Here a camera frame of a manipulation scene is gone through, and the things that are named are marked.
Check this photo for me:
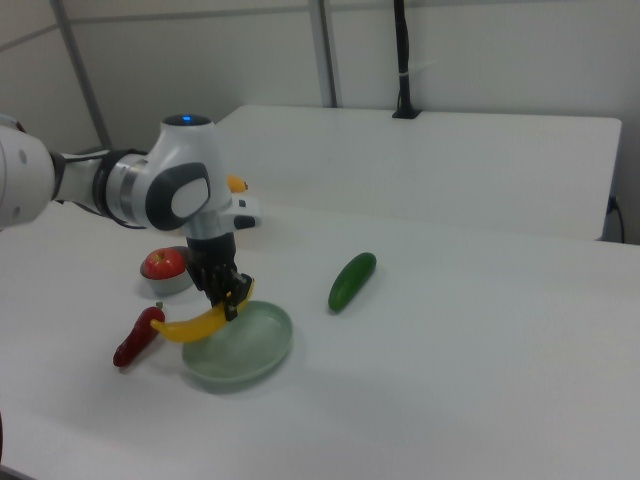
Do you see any red toy apple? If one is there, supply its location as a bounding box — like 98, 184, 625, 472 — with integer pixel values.
143, 247, 187, 279

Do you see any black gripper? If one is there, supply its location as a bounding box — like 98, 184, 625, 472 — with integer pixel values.
186, 233, 256, 322

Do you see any yellow toy banana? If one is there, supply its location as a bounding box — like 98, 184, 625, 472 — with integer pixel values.
149, 279, 256, 344

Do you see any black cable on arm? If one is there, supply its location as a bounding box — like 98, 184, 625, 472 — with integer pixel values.
49, 146, 151, 231

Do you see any red toy chili pepper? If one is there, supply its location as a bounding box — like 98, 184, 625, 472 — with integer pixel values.
112, 301, 167, 369

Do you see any black power cable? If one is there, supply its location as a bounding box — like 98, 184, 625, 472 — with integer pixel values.
606, 196, 627, 244

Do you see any pale green plastic plate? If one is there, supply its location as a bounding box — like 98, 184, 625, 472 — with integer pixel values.
181, 299, 295, 384

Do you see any white rectangular desk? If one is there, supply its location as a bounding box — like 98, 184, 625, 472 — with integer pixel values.
212, 103, 624, 242

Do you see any black stand pole with cable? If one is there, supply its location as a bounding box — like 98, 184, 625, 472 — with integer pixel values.
391, 0, 424, 120

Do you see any green toy cucumber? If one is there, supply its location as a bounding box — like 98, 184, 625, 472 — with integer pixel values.
327, 251, 378, 314

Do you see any small grey bowl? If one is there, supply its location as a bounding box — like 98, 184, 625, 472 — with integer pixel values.
139, 246, 197, 297

